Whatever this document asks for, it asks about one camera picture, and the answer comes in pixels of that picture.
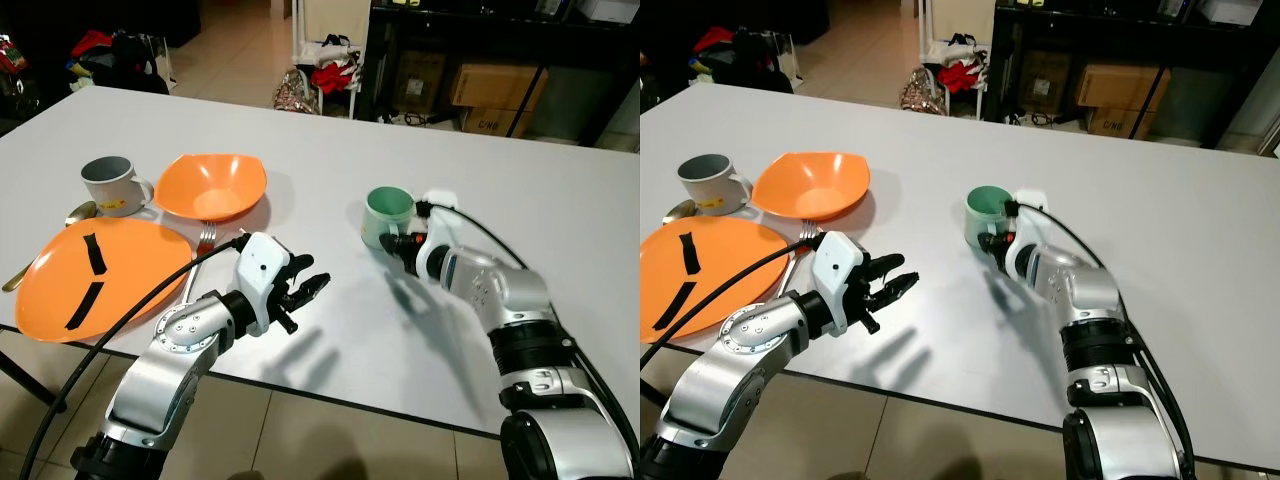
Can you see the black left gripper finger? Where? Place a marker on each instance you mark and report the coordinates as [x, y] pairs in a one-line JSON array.
[[304, 265], [316, 286], [885, 265], [900, 286]]

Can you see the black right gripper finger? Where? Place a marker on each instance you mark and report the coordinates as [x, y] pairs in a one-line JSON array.
[[389, 248], [984, 243]]

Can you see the green ceramic mug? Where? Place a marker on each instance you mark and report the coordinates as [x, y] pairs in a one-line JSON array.
[[980, 222], [378, 228]]

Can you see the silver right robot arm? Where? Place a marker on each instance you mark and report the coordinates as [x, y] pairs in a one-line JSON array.
[[520, 300], [1100, 300]]

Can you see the silver metal fork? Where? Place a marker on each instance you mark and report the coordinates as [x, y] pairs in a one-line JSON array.
[[808, 235], [207, 235]]

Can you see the orange plastic bowl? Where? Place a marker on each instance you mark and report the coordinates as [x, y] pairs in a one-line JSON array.
[[810, 185], [215, 185]]

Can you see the orange plastic plate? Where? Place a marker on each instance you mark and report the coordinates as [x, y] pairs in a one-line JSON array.
[[135, 250], [725, 245]]

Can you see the small printed cardboard box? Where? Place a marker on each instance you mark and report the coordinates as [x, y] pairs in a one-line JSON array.
[[1120, 122], [495, 122]]

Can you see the sparkly patterned bag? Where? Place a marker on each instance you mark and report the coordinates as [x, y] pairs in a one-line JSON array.
[[295, 95], [920, 95]]

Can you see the red cloth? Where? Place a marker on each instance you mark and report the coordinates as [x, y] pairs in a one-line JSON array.
[[333, 78], [960, 77]]

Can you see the dark brown cardboard box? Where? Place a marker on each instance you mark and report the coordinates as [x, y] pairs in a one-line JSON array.
[[1045, 80], [420, 80]]

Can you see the short black tape strip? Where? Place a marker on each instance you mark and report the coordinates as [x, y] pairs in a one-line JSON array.
[[95, 255], [693, 255]]

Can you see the large brown cardboard box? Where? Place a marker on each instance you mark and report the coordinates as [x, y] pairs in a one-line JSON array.
[[1120, 88], [495, 88]]

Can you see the long black tape strip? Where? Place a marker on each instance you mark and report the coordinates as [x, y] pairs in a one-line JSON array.
[[85, 305], [675, 305]]

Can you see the grey ceramic mug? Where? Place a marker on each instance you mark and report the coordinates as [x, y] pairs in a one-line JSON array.
[[705, 190], [110, 195]]

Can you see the silver metal spoon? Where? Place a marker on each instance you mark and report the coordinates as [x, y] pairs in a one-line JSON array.
[[682, 210], [82, 212]]

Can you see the white rack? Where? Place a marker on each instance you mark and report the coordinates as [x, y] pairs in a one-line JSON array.
[[960, 18], [335, 18]]

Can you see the black shelf unit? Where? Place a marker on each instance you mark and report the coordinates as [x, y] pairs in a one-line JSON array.
[[500, 30], [1120, 30]]

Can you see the pile of red black clothes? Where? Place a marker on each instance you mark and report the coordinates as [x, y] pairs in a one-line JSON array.
[[120, 60], [745, 60]]

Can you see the white box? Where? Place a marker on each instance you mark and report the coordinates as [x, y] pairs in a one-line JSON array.
[[1230, 12], [610, 12]]

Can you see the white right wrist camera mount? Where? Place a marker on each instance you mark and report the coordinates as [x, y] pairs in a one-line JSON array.
[[440, 250], [1025, 260]]

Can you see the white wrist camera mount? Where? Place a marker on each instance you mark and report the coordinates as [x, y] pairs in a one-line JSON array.
[[440, 250], [1025, 260], [262, 270], [838, 270]]

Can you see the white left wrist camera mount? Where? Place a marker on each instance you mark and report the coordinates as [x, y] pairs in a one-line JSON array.
[[838, 270], [262, 270]]

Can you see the black table leg frame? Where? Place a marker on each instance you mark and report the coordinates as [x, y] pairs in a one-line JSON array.
[[35, 383]]

